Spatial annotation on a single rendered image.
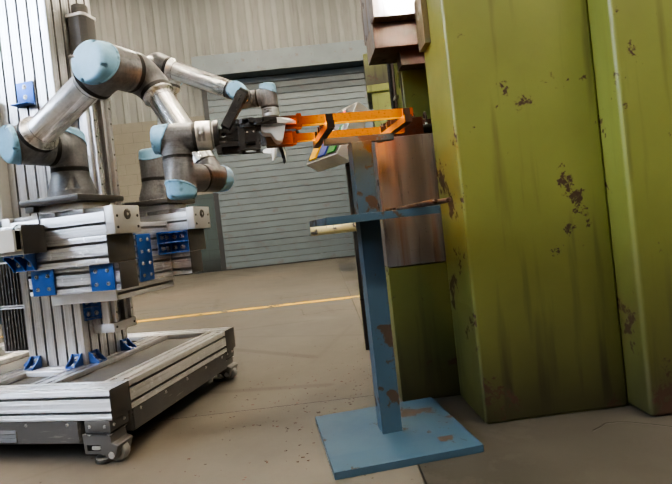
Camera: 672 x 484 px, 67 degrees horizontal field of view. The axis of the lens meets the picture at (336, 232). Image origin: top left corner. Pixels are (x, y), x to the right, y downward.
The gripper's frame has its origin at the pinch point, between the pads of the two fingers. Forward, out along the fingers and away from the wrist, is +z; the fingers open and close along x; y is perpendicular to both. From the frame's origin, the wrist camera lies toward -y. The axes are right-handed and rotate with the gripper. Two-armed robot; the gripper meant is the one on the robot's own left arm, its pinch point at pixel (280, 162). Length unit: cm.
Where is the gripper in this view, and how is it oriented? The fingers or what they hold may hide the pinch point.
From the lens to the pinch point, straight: 228.9
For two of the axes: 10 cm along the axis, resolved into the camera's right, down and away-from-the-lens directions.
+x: -2.3, 0.4, -9.7
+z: 1.1, 9.9, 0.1
